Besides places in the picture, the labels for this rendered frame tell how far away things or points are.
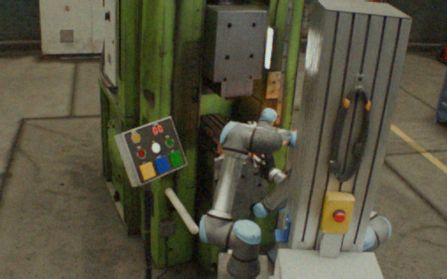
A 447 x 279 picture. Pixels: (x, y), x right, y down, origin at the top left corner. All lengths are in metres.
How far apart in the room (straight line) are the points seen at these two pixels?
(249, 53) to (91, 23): 5.41
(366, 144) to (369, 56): 0.26
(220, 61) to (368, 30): 1.45
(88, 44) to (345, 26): 6.90
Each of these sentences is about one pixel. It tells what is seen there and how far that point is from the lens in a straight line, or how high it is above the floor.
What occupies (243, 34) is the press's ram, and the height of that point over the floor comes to 1.63.
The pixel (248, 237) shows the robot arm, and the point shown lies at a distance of 2.07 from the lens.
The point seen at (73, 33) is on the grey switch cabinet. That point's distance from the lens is 8.06.
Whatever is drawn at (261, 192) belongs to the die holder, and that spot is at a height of 0.63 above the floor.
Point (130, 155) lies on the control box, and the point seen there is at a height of 1.10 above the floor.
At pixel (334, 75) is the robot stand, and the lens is 1.45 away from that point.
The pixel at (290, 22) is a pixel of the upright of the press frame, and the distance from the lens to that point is 3.08.
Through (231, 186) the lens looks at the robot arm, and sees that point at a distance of 2.13.
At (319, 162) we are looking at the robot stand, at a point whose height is 1.56.
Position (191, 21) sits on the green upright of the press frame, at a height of 1.68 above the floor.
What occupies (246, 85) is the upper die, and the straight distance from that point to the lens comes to 2.88.
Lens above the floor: 2.24
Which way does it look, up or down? 25 degrees down
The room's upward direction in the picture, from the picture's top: 4 degrees clockwise
